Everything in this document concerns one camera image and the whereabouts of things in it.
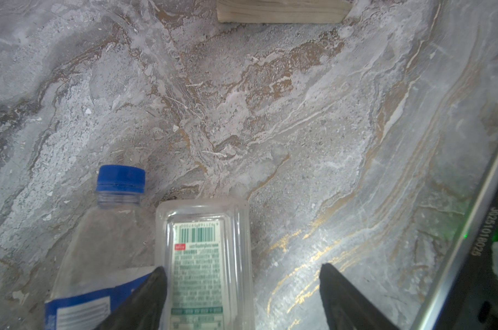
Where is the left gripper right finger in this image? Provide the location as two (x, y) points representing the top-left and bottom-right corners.
(319, 263), (397, 330)

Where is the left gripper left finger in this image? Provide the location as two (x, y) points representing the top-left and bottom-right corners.
(95, 267), (168, 330)

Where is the green text bottle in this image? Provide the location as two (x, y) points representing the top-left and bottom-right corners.
(155, 198), (255, 329)

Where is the cream waste bin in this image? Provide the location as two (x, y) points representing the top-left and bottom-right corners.
(216, 0), (353, 24)

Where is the blue cap crushed bottle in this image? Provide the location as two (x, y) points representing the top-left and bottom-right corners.
(44, 165), (156, 329)

